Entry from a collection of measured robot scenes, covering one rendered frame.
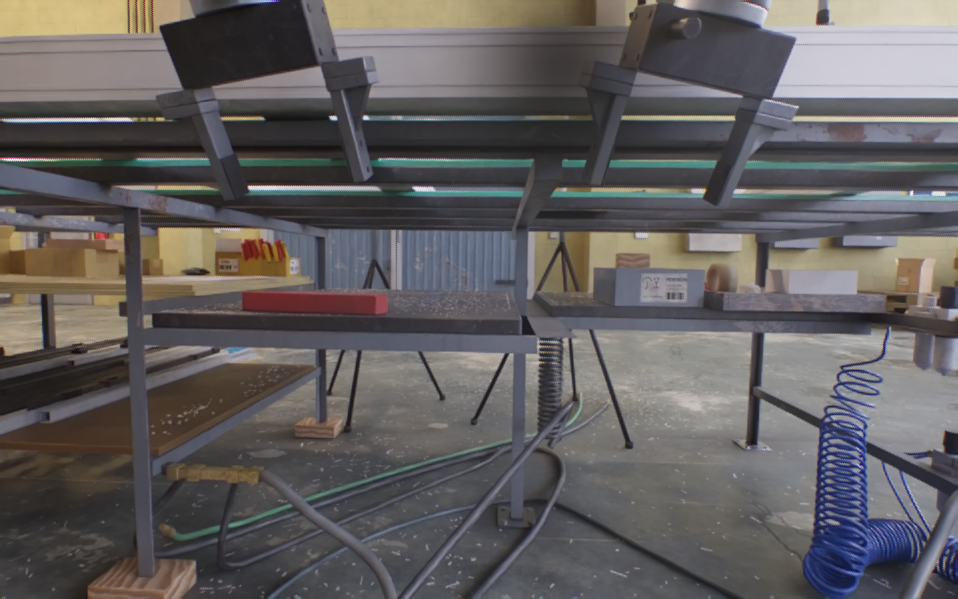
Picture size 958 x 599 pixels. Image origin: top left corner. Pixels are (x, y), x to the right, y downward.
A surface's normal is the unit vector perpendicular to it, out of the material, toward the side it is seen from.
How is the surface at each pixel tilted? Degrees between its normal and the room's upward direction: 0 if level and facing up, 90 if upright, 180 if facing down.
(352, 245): 90
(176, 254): 90
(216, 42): 114
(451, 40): 90
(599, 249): 90
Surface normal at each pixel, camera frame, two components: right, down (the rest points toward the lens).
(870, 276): -0.04, 0.07
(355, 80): -0.10, 0.47
